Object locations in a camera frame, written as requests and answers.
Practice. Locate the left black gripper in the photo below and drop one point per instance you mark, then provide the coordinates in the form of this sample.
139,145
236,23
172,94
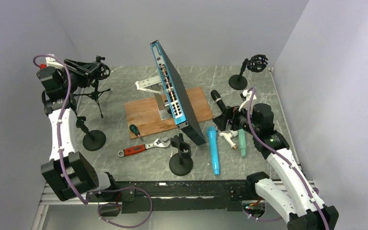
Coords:
88,69

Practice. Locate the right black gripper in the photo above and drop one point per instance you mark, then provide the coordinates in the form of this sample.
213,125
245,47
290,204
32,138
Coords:
232,112

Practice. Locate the blue microphone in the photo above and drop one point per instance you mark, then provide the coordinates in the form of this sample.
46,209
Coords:
212,138

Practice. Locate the black tripod mic stand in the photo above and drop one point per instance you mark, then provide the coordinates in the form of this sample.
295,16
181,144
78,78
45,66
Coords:
98,85

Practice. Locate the mint green microphone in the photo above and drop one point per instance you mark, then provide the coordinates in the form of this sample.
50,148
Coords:
242,142

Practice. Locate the black microphone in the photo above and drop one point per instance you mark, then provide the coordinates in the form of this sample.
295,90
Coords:
216,97

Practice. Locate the black stand of green microphone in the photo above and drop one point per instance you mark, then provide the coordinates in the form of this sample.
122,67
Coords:
180,163

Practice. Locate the black round-base mic stand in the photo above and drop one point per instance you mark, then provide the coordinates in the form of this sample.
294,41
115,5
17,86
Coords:
93,140

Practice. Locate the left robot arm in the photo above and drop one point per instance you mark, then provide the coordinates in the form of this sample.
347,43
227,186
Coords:
67,172

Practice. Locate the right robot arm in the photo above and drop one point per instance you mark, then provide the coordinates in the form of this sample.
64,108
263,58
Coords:
300,206

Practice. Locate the white plastic faucet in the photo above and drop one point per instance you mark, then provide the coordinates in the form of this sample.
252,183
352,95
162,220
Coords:
228,137

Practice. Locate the wooden board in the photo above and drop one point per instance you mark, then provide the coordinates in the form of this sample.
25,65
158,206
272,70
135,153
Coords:
145,115

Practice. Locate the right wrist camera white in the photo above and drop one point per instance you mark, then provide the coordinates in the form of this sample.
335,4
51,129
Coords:
247,96

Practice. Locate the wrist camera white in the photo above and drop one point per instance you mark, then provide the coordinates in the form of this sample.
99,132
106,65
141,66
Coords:
247,96
51,61

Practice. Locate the blue black network switch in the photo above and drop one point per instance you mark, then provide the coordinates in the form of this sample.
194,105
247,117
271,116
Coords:
179,103

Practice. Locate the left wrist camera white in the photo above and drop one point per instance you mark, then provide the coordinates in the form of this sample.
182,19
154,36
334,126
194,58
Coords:
51,61

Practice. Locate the adjustable wrench red handle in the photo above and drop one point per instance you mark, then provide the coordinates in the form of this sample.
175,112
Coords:
158,143

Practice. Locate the metal bracket holder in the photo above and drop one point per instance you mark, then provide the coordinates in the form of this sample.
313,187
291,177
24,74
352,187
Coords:
154,85

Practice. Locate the green handle screwdriver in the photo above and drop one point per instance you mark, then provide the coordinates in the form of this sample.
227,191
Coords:
134,130

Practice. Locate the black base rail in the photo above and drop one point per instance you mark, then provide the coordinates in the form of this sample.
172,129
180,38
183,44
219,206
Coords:
142,196

